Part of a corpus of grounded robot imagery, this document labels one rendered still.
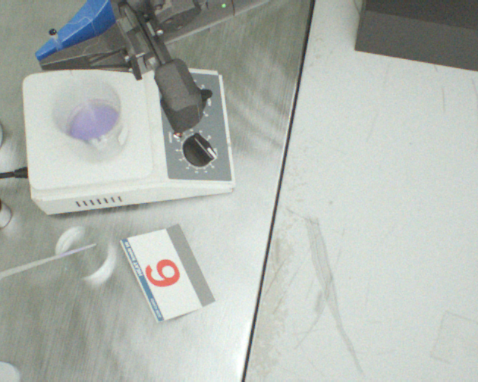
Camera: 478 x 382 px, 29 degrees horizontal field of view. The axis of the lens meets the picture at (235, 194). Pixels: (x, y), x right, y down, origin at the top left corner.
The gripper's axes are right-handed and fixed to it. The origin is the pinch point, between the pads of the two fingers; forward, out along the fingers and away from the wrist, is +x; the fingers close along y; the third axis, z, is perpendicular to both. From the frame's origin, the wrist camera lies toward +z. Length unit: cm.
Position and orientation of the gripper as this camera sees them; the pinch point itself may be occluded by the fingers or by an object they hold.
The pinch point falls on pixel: (79, 44)
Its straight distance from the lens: 75.0
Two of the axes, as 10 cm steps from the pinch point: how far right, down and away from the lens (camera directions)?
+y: 4.3, 8.7, -2.4
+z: -0.1, -2.6, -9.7
